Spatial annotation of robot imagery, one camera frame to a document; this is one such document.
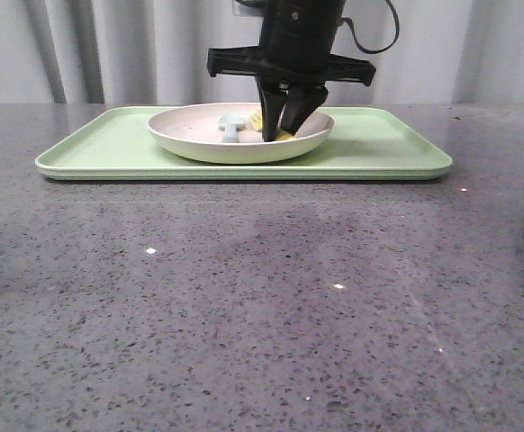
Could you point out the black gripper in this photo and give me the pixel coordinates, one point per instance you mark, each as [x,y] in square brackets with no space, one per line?
[294,51]

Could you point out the yellow plastic fork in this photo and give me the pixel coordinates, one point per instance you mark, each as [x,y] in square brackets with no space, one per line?
[256,121]

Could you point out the white speckled plate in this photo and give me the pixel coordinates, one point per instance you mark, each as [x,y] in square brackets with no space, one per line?
[192,132]

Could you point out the light blue plastic spoon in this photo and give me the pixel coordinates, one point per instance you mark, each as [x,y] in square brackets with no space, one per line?
[230,125]

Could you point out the light green rectangular tray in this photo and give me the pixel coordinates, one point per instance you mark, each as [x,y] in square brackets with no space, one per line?
[364,144]

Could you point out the grey pleated curtain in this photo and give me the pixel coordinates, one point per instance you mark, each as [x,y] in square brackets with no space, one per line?
[154,52]

